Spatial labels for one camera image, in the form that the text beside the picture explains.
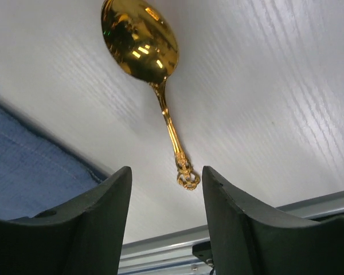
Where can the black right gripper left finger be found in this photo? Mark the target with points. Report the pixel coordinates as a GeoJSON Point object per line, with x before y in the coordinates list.
{"type": "Point", "coordinates": [81, 236]}

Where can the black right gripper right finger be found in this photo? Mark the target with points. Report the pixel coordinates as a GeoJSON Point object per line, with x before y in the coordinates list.
{"type": "Point", "coordinates": [249, 236]}

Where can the blue cloth placemat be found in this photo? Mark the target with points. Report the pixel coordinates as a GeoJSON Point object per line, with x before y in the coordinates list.
{"type": "Point", "coordinates": [37, 174]}

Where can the gold spoon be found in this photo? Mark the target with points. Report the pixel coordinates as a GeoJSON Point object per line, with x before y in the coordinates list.
{"type": "Point", "coordinates": [143, 44]}

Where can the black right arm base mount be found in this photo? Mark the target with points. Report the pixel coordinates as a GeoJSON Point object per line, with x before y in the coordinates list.
{"type": "Point", "coordinates": [203, 251]}

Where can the aluminium rail frame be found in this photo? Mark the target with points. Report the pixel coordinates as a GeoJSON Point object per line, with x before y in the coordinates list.
{"type": "Point", "coordinates": [172, 253]}

